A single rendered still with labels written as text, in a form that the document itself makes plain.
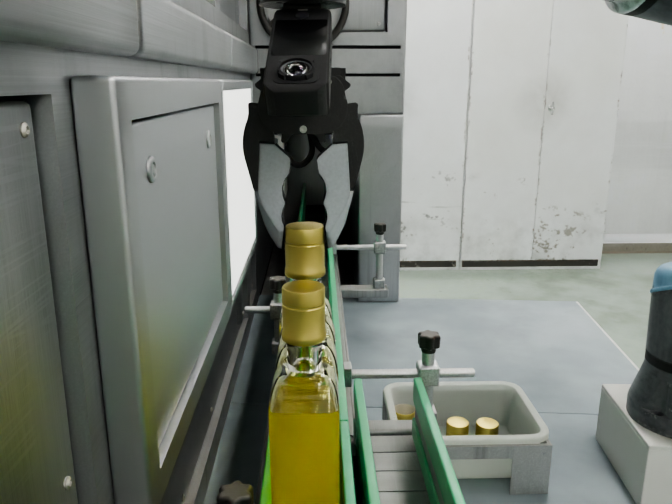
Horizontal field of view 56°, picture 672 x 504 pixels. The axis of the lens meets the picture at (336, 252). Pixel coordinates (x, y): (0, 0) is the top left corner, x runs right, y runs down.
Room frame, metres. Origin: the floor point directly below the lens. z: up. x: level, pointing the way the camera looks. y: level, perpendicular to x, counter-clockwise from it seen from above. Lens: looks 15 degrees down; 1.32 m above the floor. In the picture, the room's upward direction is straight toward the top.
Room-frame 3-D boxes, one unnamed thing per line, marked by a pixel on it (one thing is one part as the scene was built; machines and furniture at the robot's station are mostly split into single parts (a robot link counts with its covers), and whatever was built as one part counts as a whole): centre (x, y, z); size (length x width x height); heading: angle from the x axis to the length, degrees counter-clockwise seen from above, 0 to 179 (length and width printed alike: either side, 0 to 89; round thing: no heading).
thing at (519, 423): (0.86, -0.19, 0.80); 0.22 x 0.17 x 0.09; 92
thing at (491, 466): (0.85, -0.16, 0.79); 0.27 x 0.17 x 0.08; 92
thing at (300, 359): (0.47, 0.03, 1.12); 0.03 x 0.03 x 0.05
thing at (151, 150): (0.87, 0.17, 1.15); 0.90 x 0.03 x 0.34; 2
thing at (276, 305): (0.97, 0.11, 0.94); 0.07 x 0.04 x 0.13; 92
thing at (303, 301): (0.47, 0.03, 1.14); 0.04 x 0.04 x 0.04
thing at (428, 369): (0.74, -0.09, 0.95); 0.17 x 0.03 x 0.12; 92
